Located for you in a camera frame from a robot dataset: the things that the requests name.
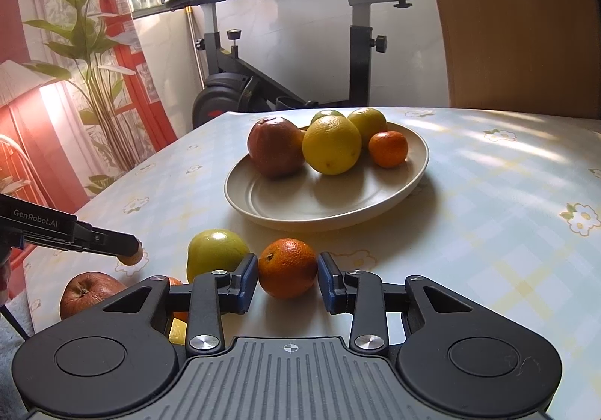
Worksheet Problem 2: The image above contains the black cable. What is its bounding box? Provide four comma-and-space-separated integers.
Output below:
0, 303, 36, 337

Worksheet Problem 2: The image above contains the red apple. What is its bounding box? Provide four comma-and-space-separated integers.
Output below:
59, 272, 128, 321
247, 116, 307, 180

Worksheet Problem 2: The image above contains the beige oval plate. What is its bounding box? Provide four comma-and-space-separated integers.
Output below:
224, 117, 430, 233

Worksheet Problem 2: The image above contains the plant print curtain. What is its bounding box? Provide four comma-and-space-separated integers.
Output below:
0, 0, 179, 308

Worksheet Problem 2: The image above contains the large green apple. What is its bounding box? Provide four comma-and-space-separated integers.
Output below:
186, 229, 251, 285

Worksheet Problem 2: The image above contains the mandarin orange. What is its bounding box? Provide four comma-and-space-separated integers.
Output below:
368, 131, 408, 169
258, 238, 319, 300
166, 277, 189, 322

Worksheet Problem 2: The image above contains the large yellow citrus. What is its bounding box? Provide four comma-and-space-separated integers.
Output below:
302, 115, 362, 176

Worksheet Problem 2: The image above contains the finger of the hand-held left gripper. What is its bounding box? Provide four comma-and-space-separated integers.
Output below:
77, 222, 143, 257

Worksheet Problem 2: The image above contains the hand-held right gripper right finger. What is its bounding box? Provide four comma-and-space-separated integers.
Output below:
318, 252, 474, 356

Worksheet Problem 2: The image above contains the black exercise bike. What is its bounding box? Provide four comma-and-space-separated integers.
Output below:
151, 0, 421, 130

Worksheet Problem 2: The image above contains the metal pipe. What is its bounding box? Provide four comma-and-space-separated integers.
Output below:
185, 9, 207, 90

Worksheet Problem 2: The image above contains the yellow-green lime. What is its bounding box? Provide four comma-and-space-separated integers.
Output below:
347, 108, 388, 149

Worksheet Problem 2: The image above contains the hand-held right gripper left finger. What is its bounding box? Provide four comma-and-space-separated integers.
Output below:
102, 253, 260, 356

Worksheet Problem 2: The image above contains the yellow lemon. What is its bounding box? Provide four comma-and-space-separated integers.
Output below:
168, 318, 189, 346

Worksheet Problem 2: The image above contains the wooden chair back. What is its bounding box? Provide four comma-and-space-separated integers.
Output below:
418, 0, 601, 120

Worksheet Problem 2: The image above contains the small yellow loquat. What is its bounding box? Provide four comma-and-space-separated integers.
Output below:
116, 242, 145, 266

